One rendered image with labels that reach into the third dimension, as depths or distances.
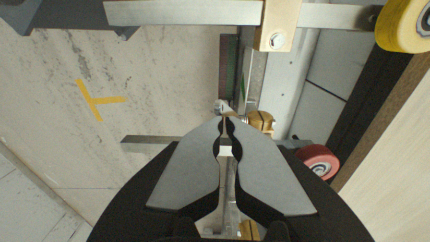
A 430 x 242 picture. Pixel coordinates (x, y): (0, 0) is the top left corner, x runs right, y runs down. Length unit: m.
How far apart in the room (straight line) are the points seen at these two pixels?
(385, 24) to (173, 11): 0.28
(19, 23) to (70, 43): 0.75
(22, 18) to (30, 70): 1.13
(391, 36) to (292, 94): 0.33
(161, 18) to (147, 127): 1.28
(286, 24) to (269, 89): 0.30
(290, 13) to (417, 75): 0.20
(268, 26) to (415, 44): 0.17
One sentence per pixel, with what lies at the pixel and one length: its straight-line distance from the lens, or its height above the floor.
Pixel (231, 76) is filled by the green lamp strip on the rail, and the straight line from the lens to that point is 0.41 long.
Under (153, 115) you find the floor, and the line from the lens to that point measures 1.39.
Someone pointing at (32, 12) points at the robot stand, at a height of 0.60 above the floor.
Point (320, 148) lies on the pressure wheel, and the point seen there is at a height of 0.89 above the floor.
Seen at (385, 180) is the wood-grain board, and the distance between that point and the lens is 0.49.
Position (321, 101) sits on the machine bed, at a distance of 0.49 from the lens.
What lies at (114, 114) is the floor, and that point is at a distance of 1.57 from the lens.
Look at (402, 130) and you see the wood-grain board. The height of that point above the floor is 0.90.
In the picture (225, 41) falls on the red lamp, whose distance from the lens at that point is 0.40.
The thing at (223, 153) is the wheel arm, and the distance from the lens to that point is 0.33.
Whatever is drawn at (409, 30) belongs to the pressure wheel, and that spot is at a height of 0.91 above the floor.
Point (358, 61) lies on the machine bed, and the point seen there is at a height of 0.78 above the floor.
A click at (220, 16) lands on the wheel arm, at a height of 0.84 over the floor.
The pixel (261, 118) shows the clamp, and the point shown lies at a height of 0.85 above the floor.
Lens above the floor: 1.10
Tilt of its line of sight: 59 degrees down
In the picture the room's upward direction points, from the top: 176 degrees counter-clockwise
